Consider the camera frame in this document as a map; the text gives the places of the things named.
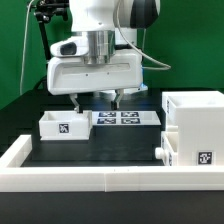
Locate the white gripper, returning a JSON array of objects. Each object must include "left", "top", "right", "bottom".
[{"left": 47, "top": 49, "right": 143, "bottom": 113}]

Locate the white drawer box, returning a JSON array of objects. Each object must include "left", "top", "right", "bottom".
[
  {"left": 155, "top": 131, "right": 178, "bottom": 166},
  {"left": 39, "top": 110, "right": 92, "bottom": 140}
]

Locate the white front drawer box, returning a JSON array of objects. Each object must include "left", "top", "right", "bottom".
[{"left": 155, "top": 131, "right": 178, "bottom": 166}]

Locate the white drawer cabinet frame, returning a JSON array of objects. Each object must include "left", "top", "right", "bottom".
[{"left": 162, "top": 91, "right": 224, "bottom": 166}]

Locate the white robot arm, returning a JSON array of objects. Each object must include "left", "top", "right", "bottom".
[{"left": 47, "top": 0, "right": 160, "bottom": 109}]

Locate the white marker tag sheet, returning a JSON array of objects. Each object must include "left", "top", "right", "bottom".
[{"left": 92, "top": 111, "right": 160, "bottom": 126}]

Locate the white U-shaped boundary fence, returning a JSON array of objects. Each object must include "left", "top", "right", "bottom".
[{"left": 0, "top": 135, "right": 224, "bottom": 192}]

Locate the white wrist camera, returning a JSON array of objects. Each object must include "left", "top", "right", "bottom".
[{"left": 50, "top": 36, "right": 89, "bottom": 57}]

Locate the black camera stand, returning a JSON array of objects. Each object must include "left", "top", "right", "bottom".
[{"left": 29, "top": 0, "right": 71, "bottom": 64}]

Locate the white cable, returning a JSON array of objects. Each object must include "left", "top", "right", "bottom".
[{"left": 19, "top": 0, "right": 36, "bottom": 96}]

